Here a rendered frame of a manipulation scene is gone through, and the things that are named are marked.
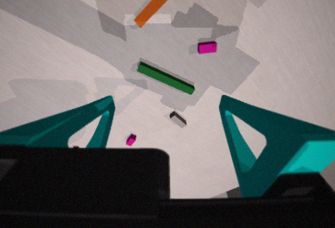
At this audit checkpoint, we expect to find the magenta rod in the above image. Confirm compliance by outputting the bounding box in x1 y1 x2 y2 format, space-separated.
126 134 136 146
198 41 217 54

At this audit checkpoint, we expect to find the orange rod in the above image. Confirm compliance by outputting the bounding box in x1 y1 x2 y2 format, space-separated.
134 0 167 28

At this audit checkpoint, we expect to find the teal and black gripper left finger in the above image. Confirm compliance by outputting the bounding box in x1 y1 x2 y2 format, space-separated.
0 96 116 148

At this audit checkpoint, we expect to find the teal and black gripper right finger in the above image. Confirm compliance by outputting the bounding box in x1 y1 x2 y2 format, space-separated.
219 95 335 198

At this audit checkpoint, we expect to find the green rod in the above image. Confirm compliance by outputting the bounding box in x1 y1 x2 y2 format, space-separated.
137 62 195 95

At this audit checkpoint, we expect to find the grey rod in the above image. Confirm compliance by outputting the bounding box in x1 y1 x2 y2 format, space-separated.
170 111 186 128

